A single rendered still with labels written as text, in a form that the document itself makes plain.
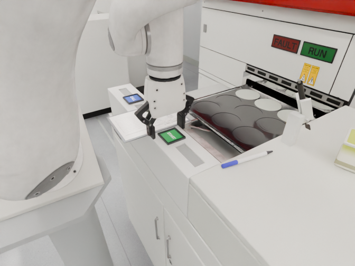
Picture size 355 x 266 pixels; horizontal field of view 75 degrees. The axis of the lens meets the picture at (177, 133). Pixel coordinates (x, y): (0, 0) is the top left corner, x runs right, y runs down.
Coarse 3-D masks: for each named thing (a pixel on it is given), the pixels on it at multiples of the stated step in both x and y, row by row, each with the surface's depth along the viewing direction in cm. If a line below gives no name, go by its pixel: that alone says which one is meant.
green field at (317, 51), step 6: (306, 48) 82; (312, 48) 80; (318, 48) 78; (324, 48) 77; (306, 54) 82; (312, 54) 81; (318, 54) 79; (324, 54) 77; (330, 54) 76; (324, 60) 78; (330, 60) 76
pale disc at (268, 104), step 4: (256, 100) 93; (260, 100) 93; (264, 100) 93; (268, 100) 93; (272, 100) 93; (256, 104) 90; (260, 104) 90; (264, 104) 90; (268, 104) 90; (272, 104) 90; (276, 104) 90; (280, 104) 90; (260, 108) 88; (264, 108) 88; (268, 108) 88; (272, 108) 88; (276, 108) 88; (280, 108) 88
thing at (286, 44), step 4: (276, 36) 90; (276, 40) 91; (280, 40) 89; (284, 40) 88; (288, 40) 86; (292, 40) 85; (272, 44) 93; (276, 44) 91; (280, 44) 90; (284, 44) 88; (288, 44) 87; (292, 44) 86; (296, 44) 84; (284, 48) 89; (288, 48) 87; (292, 48) 86; (296, 48) 85
